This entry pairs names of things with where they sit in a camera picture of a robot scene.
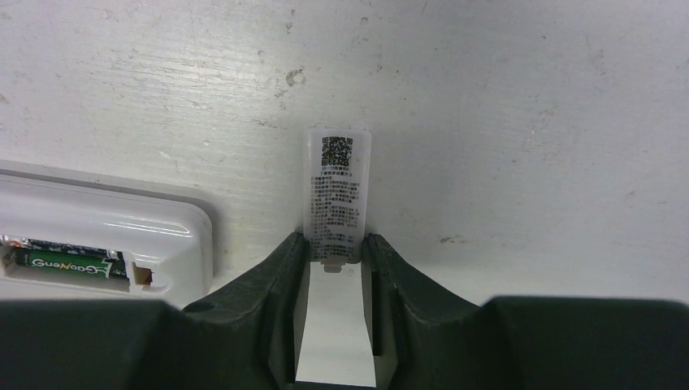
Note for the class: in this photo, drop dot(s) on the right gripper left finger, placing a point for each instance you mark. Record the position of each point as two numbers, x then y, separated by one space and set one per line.
245 335

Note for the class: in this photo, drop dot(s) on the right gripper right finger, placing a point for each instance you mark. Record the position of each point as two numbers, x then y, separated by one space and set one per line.
425 337

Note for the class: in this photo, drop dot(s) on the white battery cover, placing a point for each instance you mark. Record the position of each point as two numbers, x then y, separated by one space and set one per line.
336 166

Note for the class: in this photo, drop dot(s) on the white remote control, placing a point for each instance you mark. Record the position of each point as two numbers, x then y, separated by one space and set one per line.
164 233

